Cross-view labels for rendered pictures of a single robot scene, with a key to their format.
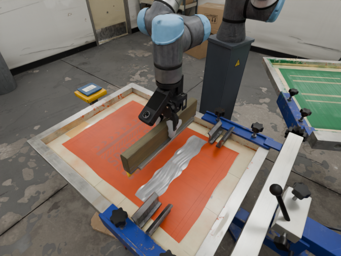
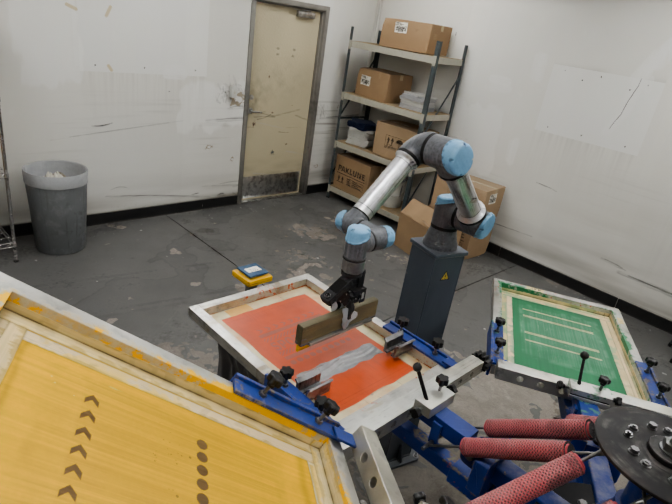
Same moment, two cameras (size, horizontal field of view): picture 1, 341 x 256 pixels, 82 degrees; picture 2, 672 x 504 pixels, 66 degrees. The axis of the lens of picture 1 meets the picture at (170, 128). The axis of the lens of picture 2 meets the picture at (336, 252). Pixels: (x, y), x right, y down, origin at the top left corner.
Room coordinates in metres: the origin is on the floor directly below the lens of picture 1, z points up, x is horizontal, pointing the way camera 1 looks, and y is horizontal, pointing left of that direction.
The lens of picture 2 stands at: (-1.04, -0.06, 2.03)
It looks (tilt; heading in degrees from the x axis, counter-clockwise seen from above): 24 degrees down; 5
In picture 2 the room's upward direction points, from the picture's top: 9 degrees clockwise
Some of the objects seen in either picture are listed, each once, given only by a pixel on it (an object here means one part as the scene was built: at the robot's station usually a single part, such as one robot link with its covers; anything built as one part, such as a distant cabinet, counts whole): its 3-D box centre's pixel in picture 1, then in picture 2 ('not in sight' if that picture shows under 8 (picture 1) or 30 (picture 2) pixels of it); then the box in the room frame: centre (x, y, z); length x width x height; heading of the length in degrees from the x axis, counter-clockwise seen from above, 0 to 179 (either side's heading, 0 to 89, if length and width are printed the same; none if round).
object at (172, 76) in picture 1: (167, 71); (352, 264); (0.50, 0.01, 1.31); 0.08 x 0.08 x 0.05
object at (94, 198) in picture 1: (148, 146); (316, 340); (0.53, 0.09, 0.97); 0.79 x 0.58 x 0.04; 52
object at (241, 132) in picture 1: (233, 132); (415, 348); (0.61, -0.27, 0.98); 0.30 x 0.05 x 0.07; 52
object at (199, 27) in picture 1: (185, 31); (374, 236); (0.59, -0.04, 1.39); 0.11 x 0.11 x 0.08; 51
